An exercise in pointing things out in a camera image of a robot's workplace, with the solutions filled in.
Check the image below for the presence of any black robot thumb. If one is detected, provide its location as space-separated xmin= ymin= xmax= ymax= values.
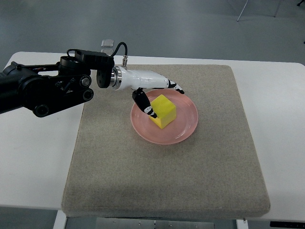
xmin=132 ymin=88 xmax=157 ymax=118

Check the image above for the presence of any metal table frame bracket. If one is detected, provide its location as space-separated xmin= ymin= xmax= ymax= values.
xmin=95 ymin=218 xmax=215 ymax=229

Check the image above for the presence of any clear floor socket cover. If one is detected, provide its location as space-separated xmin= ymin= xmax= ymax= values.
xmin=101 ymin=39 xmax=114 ymax=48

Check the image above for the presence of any yellow foam block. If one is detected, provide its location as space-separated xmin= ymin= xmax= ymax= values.
xmin=149 ymin=94 xmax=176 ymax=129

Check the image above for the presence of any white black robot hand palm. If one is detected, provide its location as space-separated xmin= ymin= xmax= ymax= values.
xmin=111 ymin=66 xmax=170 ymax=90

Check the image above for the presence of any pink plate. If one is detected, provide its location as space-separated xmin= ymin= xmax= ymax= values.
xmin=131 ymin=89 xmax=198 ymax=145

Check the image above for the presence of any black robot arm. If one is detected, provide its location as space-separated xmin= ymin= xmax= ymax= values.
xmin=0 ymin=49 xmax=184 ymax=118

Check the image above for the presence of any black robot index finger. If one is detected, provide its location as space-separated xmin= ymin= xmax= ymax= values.
xmin=167 ymin=79 xmax=184 ymax=94

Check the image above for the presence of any white chair leg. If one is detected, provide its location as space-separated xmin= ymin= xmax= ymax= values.
xmin=236 ymin=0 xmax=249 ymax=22

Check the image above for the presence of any grey chair leg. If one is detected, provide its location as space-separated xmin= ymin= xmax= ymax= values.
xmin=274 ymin=0 xmax=282 ymax=17

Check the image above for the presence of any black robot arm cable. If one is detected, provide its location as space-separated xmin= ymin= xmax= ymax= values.
xmin=111 ymin=42 xmax=129 ymax=68

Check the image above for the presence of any beige fabric mat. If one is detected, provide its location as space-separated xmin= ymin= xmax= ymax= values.
xmin=61 ymin=65 xmax=270 ymax=220

